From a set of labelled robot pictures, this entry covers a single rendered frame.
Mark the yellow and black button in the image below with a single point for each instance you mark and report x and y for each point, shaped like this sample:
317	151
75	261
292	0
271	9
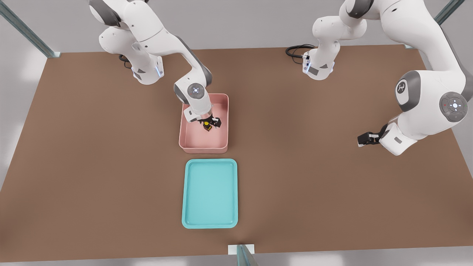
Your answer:
207	126

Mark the pink rectangular box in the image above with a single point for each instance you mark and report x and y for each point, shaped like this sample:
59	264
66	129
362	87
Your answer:
203	142

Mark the pale blue-green tray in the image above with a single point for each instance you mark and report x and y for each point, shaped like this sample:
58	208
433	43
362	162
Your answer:
210	194

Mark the silver frame post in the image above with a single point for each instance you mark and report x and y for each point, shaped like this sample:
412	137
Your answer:
449	10
242	255
26	31

